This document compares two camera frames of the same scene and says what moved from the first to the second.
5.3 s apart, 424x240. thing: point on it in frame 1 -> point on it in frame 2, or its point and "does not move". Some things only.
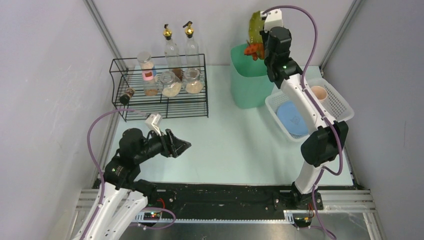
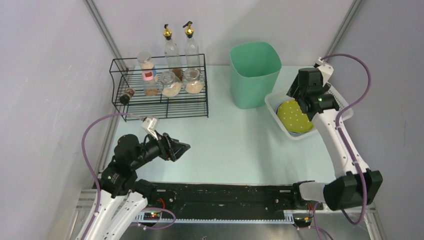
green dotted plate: (256, 25) -> (291, 116)
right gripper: (263, 34) -> (303, 99)
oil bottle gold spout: (192, 54) does not move
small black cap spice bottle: (125, 98) does not move
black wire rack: (174, 86) does not move
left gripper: (168, 143) does not move
